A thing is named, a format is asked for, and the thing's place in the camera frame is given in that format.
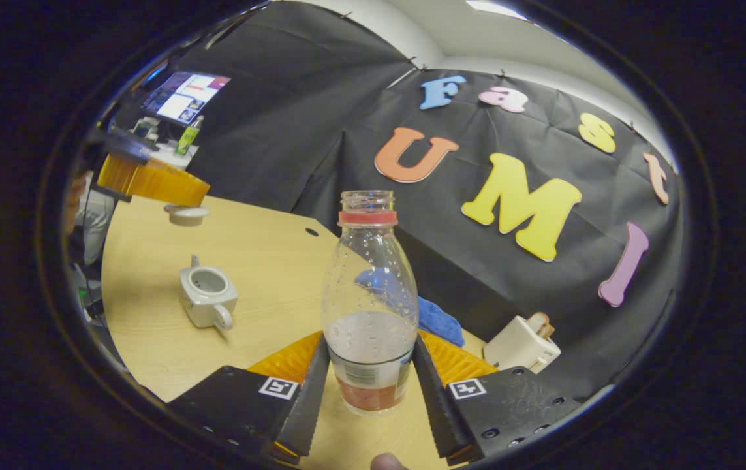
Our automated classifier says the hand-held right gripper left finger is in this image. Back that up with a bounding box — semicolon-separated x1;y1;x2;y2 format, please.
167;332;331;465

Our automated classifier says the blue folded towel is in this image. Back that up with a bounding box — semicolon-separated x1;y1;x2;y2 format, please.
354;268;465;347

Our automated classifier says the computer monitor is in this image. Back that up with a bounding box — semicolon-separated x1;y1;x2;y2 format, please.
141;72;231;126

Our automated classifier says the white ceramic teacup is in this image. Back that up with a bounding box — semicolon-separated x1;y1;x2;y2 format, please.
179;255;239;330

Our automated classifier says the white toaster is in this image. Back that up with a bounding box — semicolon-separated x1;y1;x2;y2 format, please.
484;316;561;374

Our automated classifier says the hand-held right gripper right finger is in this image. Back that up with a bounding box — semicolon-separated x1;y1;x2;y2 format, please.
412;330;582;465

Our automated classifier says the black backdrop cloth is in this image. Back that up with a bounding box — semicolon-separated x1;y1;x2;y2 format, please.
115;0;683;399

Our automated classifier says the green drink bottle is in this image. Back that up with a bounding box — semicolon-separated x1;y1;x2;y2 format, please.
175;116;205;156

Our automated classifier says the toasted bread slice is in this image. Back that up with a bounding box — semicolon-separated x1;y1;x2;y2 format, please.
528;312;555;339

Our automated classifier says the ceiling light panel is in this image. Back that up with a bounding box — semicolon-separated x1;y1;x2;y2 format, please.
466;0;530;20

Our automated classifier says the white side table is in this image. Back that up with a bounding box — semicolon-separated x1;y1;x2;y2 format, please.
148;138;200;172

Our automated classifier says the person's grey clothing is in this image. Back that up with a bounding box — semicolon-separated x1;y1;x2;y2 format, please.
67;171;117;265

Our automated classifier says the clear plastic water bottle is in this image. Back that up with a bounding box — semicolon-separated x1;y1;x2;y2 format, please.
322;191;420;417

